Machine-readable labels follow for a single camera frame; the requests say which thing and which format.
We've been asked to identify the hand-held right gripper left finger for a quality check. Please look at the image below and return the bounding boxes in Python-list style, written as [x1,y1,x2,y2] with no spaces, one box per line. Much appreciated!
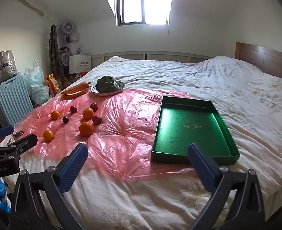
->
[10,142,89,230]

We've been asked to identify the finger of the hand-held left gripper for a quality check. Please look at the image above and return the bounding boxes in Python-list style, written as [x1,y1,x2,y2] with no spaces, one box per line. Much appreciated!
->
[0,125,15,141]
[0,134,38,159]

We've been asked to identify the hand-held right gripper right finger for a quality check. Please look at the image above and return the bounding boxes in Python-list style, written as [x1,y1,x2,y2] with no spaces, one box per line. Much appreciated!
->
[187,142,266,230]

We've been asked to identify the green cardboard tray box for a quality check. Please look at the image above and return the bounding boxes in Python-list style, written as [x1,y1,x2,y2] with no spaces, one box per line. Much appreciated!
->
[150,95,241,166]

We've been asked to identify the smartphone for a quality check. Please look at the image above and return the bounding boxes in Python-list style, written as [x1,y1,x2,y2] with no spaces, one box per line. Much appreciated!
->
[10,131,24,146]

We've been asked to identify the blue white soft object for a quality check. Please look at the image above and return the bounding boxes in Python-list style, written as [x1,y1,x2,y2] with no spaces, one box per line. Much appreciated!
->
[0,178,11,215]

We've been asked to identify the light blue suitcase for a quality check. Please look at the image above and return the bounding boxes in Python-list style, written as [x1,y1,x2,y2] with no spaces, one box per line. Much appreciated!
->
[0,74,35,127]

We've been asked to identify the clear blue plastic bag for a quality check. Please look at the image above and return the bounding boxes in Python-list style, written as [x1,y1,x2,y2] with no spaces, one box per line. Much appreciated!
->
[24,60,45,89]
[31,85,51,106]

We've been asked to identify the red plastic sheet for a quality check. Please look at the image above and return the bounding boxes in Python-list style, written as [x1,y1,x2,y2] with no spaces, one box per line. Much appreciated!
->
[14,87,204,180]

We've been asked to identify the printed silver bag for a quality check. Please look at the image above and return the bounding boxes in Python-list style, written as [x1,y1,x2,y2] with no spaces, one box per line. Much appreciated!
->
[0,50,19,82]

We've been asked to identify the carrot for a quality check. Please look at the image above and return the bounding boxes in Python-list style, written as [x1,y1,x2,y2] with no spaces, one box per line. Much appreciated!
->
[61,81,90,95]

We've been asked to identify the white plate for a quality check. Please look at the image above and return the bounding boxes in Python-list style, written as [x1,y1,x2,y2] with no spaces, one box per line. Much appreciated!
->
[90,81,126,97]

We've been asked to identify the floral white bed quilt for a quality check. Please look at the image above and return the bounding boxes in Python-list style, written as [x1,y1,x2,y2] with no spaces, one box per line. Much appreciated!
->
[0,56,282,230]

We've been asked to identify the green leafy vegetable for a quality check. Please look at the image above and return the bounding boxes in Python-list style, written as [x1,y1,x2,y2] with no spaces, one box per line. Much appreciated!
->
[95,76,119,93]

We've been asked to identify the purple fan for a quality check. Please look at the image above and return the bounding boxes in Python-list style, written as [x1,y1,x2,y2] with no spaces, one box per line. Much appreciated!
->
[59,53,71,65]
[61,21,75,36]

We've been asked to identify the plaid scarf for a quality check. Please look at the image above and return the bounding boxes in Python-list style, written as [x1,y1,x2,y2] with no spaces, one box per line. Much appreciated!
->
[49,24,61,73]

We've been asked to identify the white paper bag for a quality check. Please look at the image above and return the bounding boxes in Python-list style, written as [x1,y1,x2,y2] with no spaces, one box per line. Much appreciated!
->
[69,54,91,75]

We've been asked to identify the white plastic bags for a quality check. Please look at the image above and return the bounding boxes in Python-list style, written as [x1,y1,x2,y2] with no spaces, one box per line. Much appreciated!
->
[68,31,83,55]

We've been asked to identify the wooden headboard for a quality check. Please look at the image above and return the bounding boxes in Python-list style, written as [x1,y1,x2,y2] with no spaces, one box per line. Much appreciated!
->
[235,42,282,88]

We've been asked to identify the window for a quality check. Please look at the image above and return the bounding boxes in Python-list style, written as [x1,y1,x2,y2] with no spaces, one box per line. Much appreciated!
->
[116,0,170,26]

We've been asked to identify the white panelled rail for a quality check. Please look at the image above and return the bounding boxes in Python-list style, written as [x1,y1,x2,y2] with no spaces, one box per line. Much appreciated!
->
[90,51,214,64]

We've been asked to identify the beige wall strip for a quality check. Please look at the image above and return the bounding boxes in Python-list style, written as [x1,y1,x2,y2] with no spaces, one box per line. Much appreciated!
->
[8,0,45,18]

